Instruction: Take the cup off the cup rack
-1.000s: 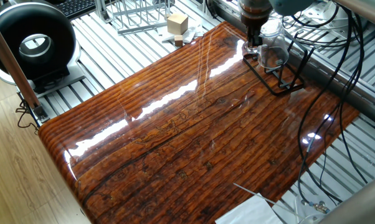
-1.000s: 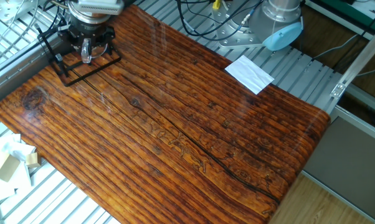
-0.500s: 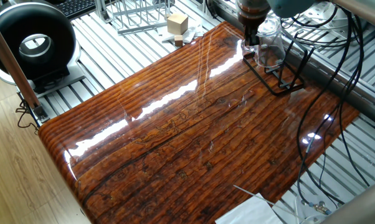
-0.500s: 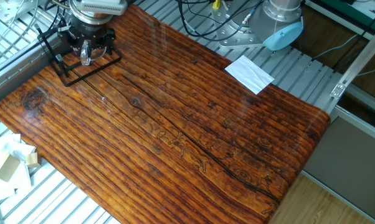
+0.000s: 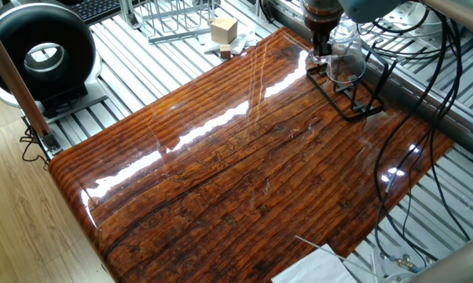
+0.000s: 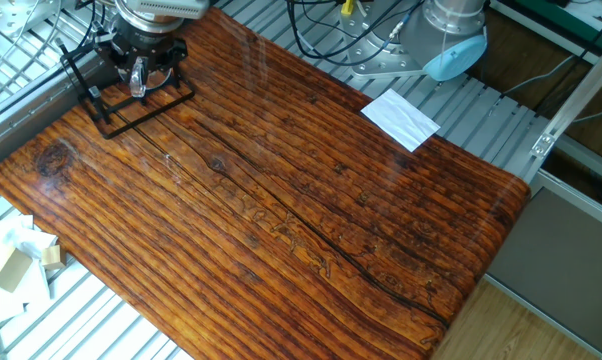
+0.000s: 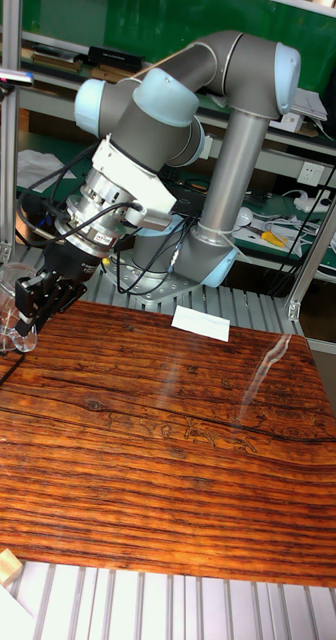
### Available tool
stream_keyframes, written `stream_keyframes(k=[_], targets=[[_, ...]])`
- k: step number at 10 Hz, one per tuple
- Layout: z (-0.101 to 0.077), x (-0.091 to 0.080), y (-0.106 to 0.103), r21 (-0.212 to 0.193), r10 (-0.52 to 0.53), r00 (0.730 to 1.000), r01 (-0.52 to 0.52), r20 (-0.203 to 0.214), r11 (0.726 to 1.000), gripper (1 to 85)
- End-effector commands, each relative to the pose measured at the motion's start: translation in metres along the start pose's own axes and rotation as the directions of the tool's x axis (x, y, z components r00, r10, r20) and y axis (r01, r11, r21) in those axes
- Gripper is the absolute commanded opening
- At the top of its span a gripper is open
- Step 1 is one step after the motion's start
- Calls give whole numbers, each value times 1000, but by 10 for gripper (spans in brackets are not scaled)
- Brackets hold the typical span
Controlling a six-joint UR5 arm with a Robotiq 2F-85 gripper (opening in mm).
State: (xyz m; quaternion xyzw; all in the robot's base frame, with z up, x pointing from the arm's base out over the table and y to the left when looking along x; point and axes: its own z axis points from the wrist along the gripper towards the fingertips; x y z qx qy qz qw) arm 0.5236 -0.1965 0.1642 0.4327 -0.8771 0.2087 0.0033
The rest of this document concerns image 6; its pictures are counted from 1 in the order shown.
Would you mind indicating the large wooden block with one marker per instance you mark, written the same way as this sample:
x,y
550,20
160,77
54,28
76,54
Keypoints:
x,y
6,270

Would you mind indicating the wood grain table mat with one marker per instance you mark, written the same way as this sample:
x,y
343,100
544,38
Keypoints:
x,y
256,225

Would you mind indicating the yellow plastic clip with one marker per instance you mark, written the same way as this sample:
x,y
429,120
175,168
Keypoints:
x,y
347,7

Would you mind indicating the crumpled white paper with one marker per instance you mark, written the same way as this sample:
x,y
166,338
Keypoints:
x,y
16,235

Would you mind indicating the white paper sheet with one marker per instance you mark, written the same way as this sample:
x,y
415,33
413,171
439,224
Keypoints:
x,y
401,120

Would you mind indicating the perforated aluminium plate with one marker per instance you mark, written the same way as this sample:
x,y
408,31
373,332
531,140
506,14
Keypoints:
x,y
11,15

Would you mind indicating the grey flat panel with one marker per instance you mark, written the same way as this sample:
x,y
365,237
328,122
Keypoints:
x,y
561,270

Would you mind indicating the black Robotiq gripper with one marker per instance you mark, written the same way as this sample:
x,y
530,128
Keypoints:
x,y
143,47

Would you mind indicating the aluminium frame beam with bracket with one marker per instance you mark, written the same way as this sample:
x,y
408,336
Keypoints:
x,y
576,100

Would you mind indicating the clear glass cup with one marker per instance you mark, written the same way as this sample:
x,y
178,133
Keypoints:
x,y
138,80

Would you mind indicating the small wooden block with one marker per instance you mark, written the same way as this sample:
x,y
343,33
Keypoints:
x,y
53,257

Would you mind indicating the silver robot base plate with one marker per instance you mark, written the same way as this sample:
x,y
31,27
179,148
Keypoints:
x,y
376,62

